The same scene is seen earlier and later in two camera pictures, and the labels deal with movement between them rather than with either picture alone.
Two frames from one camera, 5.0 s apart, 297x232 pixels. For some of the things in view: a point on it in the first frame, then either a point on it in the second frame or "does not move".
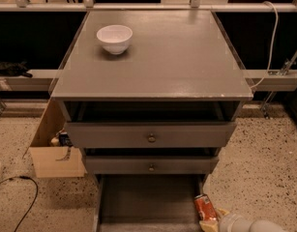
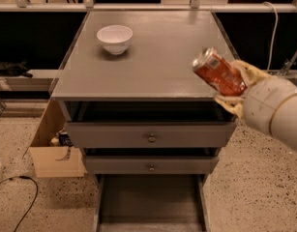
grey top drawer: x=150 y=134 does not move
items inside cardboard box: x=62 y=139 does not move
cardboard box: x=54 y=161 does not move
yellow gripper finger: x=223 y=212 -> x=251 y=74
